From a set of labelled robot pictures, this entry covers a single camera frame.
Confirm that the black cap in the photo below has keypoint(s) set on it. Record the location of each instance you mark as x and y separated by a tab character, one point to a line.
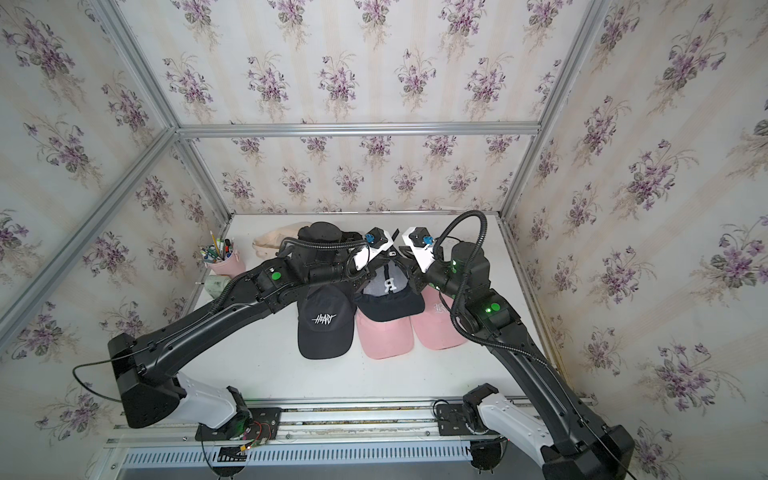
388	296

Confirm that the dark grey baseball cap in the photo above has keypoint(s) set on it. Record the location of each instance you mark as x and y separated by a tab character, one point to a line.
326	322

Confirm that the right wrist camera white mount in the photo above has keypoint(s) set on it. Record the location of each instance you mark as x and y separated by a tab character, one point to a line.
421	244

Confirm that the beige cap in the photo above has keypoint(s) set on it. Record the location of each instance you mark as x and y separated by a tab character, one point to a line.
266	246

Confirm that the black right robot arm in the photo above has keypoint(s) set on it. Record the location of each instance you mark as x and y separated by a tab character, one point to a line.
563	435

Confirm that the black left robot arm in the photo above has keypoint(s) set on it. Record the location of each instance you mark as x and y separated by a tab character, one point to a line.
147	369

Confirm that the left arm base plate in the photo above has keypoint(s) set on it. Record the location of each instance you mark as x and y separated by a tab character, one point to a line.
260	425

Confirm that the pink cap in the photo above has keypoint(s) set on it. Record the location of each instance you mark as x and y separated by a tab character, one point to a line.
383	340
433	327

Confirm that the aluminium rail frame front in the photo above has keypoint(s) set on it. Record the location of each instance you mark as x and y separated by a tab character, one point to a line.
310	434

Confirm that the pink pen cup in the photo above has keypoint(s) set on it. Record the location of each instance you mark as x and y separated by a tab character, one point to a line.
222	258

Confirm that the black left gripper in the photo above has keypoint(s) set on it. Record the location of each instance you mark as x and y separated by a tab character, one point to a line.
369	272

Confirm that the green tape dispenser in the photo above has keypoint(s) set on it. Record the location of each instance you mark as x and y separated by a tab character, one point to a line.
214	285

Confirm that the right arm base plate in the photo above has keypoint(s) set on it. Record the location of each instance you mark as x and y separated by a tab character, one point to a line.
452	421

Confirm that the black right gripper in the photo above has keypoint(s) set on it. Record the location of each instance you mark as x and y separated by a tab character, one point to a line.
424	278

